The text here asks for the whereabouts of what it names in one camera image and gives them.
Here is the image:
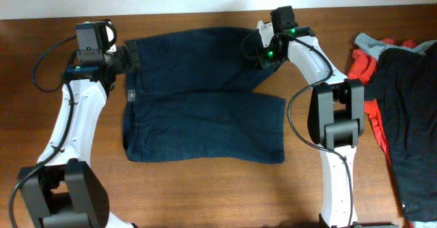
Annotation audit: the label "red garment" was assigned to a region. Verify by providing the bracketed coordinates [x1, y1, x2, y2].
[347, 38, 417, 167]

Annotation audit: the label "navy garment in pile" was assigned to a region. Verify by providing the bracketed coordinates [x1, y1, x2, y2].
[365, 45, 436, 222]

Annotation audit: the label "dark teal shorts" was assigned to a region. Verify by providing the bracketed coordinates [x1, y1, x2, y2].
[123, 27, 286, 165]

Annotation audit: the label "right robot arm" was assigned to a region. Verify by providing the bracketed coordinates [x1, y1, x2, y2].
[254, 6, 364, 227]

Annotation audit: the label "grey garment in pile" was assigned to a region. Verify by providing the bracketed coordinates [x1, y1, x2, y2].
[354, 33, 436, 59]

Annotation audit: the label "right black camera cable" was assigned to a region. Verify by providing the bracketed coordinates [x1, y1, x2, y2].
[240, 29, 355, 228]

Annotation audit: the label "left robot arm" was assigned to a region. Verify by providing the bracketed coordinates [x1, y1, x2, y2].
[8, 19, 141, 227]

